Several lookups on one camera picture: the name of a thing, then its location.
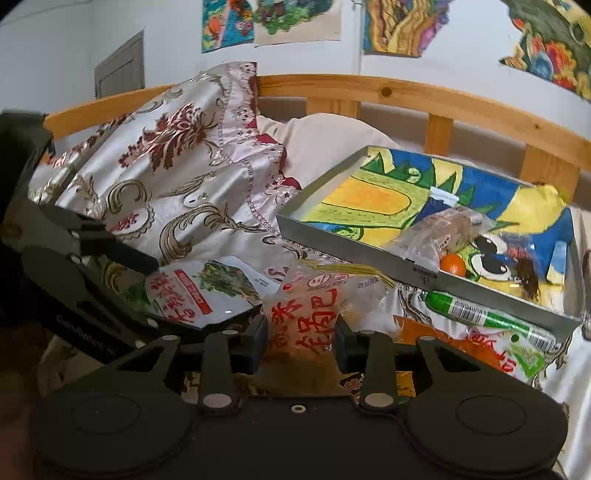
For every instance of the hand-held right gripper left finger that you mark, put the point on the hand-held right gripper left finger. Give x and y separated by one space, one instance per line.
255 344

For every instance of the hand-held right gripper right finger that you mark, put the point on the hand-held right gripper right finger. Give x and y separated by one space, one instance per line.
345 346

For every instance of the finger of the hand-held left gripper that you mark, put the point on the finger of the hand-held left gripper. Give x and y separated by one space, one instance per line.
124 256
124 300

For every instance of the red print rice cracker packet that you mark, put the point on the red print rice cracker packet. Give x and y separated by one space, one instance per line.
304 314

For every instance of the yellow snack packet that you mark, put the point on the yellow snack packet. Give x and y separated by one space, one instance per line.
405 386

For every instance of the green white snack packet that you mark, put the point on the green white snack packet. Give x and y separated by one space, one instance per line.
203 290

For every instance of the grey tray box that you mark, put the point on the grey tray box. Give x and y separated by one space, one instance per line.
351 251

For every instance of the orange tangerine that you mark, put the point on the orange tangerine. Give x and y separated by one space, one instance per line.
452 265

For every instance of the orange spicy snack packet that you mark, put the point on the orange spicy snack packet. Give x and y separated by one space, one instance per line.
485 350

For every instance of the clear bread packet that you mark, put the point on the clear bread packet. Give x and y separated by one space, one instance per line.
434 235

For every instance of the green sausage stick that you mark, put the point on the green sausage stick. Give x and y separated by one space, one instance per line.
485 317

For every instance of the dark blue snack packet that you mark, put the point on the dark blue snack packet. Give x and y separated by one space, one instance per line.
442 203

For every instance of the dark dried snack packet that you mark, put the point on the dark dried snack packet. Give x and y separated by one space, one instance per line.
526 272

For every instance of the floral satin blanket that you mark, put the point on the floral satin blanket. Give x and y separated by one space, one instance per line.
184 175

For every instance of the dinosaur drawing paper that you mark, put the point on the dinosaur drawing paper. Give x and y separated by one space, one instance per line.
369 198

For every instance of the white pillow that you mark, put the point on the white pillow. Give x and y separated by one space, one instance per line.
323 138

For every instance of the grey wall panel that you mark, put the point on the grey wall panel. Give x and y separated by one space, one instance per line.
120 64

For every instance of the blue cartoon wall poster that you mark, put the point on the blue cartoon wall poster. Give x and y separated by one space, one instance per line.
226 25

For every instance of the wooden bed rail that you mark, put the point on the wooden bed rail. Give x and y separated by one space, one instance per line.
415 97

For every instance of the cream cartoon wall poster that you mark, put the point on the cream cartoon wall poster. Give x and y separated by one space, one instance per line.
295 21

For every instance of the white wall pipe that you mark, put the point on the white wall pipe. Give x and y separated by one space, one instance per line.
357 37

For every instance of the wavy striped wall poster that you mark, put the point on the wavy striped wall poster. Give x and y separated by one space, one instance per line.
406 25

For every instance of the green monster wall poster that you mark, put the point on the green monster wall poster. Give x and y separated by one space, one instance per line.
554 41

